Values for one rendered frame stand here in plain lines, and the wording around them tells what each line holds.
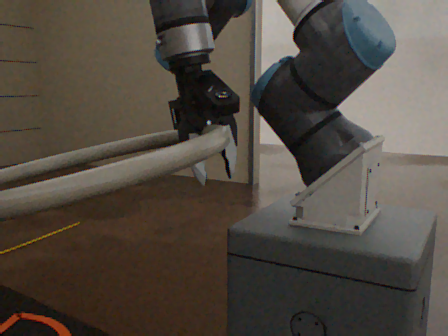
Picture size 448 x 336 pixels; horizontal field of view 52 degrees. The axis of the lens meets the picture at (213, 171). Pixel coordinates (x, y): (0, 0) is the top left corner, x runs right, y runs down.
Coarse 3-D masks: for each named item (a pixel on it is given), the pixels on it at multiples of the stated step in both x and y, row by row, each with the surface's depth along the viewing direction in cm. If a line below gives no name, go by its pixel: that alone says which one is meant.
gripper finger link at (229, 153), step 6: (228, 126) 78; (228, 144) 78; (234, 144) 78; (222, 150) 79; (228, 150) 78; (234, 150) 78; (222, 156) 79; (228, 156) 78; (234, 156) 79; (228, 162) 78; (234, 162) 79; (228, 168) 78; (234, 168) 80; (228, 174) 79
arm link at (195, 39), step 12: (192, 24) 72; (204, 24) 73; (168, 36) 73; (180, 36) 72; (192, 36) 72; (204, 36) 73; (168, 48) 73; (180, 48) 72; (192, 48) 72; (204, 48) 73; (168, 60) 77
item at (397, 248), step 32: (256, 224) 105; (288, 224) 105; (384, 224) 105; (416, 224) 105; (256, 256) 100; (288, 256) 96; (320, 256) 92; (352, 256) 89; (384, 256) 86; (416, 256) 86; (256, 288) 101; (288, 288) 97; (320, 288) 94; (352, 288) 90; (384, 288) 87; (416, 288) 85; (256, 320) 103; (288, 320) 98; (320, 320) 95; (352, 320) 91; (384, 320) 88; (416, 320) 92
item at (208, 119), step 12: (180, 60) 74; (192, 60) 74; (204, 60) 74; (180, 72) 78; (192, 72) 76; (180, 84) 79; (180, 96) 80; (192, 96) 75; (180, 108) 77; (192, 108) 75; (204, 108) 75; (192, 120) 75; (204, 120) 76; (216, 120) 76
